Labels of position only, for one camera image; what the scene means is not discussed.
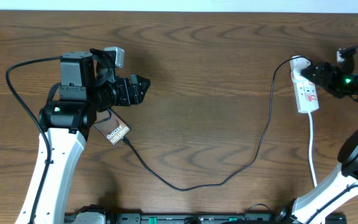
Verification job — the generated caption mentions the Galaxy S25 Ultra smartphone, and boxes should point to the Galaxy S25 Ultra smartphone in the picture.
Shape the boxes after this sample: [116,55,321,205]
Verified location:
[93,109,131,146]

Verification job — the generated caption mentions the black USB charging cable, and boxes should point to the black USB charging cable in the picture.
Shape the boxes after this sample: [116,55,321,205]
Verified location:
[122,56,314,192]

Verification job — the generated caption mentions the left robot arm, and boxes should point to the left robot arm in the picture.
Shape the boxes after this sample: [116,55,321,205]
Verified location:
[16,47,150,223]

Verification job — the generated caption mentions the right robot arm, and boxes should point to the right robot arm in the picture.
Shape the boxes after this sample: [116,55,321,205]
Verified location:
[275,49,358,223]

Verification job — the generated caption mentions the white power strip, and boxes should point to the white power strip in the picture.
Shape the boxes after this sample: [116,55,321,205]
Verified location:
[290,55,319,114]

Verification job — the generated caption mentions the white power strip cord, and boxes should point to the white power strip cord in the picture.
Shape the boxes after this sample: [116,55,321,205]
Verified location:
[307,112,319,188]

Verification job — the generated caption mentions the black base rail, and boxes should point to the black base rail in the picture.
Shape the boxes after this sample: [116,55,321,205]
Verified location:
[63,205,347,224]

